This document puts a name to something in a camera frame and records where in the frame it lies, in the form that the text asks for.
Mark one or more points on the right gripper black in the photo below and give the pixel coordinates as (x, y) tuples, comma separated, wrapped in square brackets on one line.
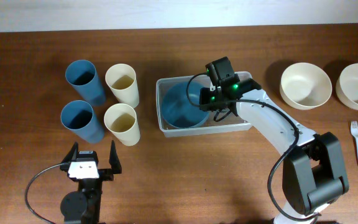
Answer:
[(204, 91)]

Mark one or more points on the far cream plastic cup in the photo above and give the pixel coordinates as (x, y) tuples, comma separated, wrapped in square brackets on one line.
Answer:
[(122, 81)]

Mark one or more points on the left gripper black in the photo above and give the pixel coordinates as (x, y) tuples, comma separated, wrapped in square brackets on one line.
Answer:
[(107, 174)]

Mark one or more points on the cream plastic cup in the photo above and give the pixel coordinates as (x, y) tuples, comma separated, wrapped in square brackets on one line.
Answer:
[(122, 81), (121, 120)]

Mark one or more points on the blue plastic bowl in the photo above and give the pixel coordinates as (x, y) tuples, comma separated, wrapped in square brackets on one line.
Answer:
[(178, 111)]

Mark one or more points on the near cream plastic cup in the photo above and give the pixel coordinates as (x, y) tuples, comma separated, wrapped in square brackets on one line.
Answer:
[(121, 120)]

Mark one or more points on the far blue plastic cup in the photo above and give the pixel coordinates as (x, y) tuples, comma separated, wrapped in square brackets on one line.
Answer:
[(83, 77)]

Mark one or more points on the blue plastic cup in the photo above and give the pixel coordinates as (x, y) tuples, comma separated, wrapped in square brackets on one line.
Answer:
[(79, 117), (83, 77)]

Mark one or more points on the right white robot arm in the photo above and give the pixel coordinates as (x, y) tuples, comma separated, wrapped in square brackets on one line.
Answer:
[(310, 173)]

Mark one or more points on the near blue plastic cup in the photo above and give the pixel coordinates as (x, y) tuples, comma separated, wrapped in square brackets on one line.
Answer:
[(79, 117)]

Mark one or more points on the clear plastic storage container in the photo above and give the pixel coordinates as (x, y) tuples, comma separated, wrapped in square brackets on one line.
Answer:
[(229, 124)]

